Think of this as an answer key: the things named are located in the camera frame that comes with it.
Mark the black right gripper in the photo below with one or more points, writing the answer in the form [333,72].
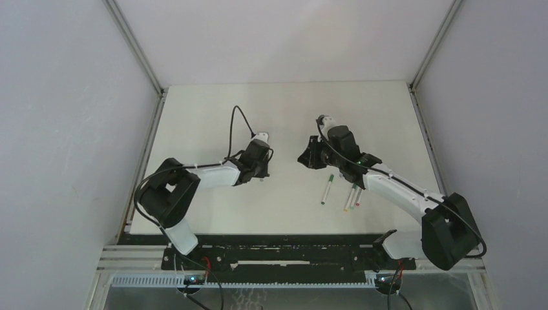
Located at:
[310,157]

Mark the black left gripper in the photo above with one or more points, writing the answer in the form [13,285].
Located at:
[263,174]

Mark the white yellow marker pen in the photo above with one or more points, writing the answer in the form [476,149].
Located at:
[345,209]

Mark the white pink marker pen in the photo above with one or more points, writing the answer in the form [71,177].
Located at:
[358,197]

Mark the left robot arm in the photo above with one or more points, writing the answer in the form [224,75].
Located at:
[165,196]

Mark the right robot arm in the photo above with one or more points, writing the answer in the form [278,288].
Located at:
[448,231]

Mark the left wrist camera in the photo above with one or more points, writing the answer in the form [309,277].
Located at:
[261,136]

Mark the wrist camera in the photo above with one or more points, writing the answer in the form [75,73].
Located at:
[325,124]
[261,136]

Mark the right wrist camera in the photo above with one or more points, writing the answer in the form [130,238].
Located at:
[325,124]

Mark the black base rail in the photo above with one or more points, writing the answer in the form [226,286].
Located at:
[299,257]

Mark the white slotted cable duct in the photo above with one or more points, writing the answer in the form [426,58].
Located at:
[173,281]

